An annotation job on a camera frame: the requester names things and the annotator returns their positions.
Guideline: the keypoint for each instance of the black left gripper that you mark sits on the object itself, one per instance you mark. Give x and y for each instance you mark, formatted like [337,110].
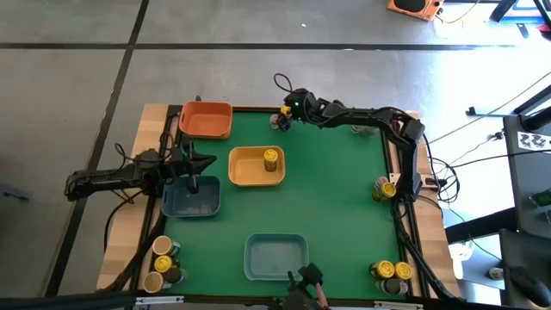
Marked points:
[176,163]

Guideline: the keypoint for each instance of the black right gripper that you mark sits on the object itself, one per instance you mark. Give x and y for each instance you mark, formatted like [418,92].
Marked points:
[305,107]

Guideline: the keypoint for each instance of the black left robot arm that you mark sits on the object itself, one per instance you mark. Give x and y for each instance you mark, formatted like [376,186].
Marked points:
[107,181]

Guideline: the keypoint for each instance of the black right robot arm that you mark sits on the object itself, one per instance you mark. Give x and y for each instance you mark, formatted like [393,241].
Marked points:
[366,115]

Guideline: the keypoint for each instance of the dark blue plastic bin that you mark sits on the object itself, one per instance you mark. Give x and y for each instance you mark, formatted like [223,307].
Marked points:
[206,202]

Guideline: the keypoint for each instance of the yellow plastic bin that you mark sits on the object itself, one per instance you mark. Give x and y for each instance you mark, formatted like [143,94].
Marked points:
[247,170]

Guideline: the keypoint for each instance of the orange plastic bin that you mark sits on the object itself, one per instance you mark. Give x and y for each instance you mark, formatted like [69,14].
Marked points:
[206,120]

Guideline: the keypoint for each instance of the green table mat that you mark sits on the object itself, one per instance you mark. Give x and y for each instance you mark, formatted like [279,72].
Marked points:
[327,206]

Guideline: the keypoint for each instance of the light blue plastic bin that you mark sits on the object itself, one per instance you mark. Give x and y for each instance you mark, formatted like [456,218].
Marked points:
[275,258]

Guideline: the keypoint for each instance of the orange floor device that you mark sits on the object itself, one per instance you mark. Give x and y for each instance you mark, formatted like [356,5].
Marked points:
[427,14]

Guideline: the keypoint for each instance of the small black floor clamp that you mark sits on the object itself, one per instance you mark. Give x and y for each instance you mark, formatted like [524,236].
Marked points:
[472,111]

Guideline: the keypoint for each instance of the black desk leg beam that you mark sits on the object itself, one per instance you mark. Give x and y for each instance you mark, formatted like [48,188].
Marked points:
[478,226]

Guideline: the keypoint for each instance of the black stand legs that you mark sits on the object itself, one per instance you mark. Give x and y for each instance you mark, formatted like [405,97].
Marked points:
[501,10]

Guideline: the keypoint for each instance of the dark grey desk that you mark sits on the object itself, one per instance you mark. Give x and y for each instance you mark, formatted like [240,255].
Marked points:
[523,185]

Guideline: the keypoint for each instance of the white printed sticker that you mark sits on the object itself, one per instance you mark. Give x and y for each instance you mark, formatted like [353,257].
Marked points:
[534,142]

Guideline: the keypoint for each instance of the small black bar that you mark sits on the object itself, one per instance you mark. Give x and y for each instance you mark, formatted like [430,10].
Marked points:
[523,31]

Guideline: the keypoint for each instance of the grey side table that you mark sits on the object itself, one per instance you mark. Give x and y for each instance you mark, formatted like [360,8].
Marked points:
[516,249]

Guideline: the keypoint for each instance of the black rounded device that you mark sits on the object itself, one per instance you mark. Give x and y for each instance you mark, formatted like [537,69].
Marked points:
[531,286]

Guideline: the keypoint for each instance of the black table frame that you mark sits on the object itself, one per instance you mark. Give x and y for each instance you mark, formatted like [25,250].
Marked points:
[173,112]

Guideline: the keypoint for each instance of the white arm base bracket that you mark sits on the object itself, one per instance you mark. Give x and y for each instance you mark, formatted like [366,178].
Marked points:
[394,178]

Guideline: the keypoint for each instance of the silver aluminium bracket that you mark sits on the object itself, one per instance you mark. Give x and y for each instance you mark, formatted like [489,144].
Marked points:
[159,300]
[398,305]

